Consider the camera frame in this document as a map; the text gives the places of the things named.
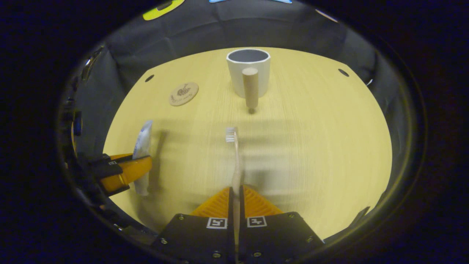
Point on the round cork coaster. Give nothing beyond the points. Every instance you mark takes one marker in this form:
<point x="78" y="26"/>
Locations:
<point x="184" y="94"/>

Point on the white toothpaste tube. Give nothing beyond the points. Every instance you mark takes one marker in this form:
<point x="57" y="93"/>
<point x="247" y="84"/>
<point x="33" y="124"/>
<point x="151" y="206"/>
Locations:
<point x="143" y="141"/>

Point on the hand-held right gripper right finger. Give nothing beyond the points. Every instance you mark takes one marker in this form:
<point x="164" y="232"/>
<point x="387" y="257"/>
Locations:
<point x="274" y="238"/>

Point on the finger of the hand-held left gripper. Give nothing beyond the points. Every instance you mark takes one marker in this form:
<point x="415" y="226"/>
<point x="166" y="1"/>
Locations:
<point x="128" y="172"/>
<point x="106" y="159"/>

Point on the beige toothbrush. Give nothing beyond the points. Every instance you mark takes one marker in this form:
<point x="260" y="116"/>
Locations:
<point x="237" y="165"/>

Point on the wooden desktop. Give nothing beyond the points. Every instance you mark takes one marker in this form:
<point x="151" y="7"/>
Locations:
<point x="311" y="146"/>

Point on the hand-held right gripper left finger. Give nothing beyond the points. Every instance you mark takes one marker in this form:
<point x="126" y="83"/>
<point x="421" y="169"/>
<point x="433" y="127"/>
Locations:
<point x="198" y="238"/>

